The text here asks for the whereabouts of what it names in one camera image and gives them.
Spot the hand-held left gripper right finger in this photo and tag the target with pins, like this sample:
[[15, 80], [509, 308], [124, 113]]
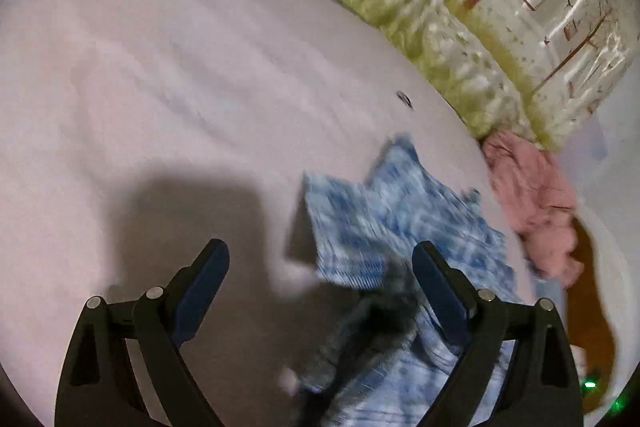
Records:
[[445, 297]]

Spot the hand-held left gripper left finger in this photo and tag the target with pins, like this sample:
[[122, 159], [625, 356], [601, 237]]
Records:
[[197, 297]]

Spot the blue plaid shirt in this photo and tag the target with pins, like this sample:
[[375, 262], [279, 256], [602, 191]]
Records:
[[400, 217]]

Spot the pink quilt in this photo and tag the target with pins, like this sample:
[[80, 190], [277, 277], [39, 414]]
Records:
[[535, 207]]

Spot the white and brown headboard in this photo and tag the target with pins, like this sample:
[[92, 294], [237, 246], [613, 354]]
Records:
[[590, 307]]

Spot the pink bed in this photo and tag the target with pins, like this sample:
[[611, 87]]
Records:
[[125, 107]]

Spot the tree print curtain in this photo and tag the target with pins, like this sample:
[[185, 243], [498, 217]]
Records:
[[475, 7]]

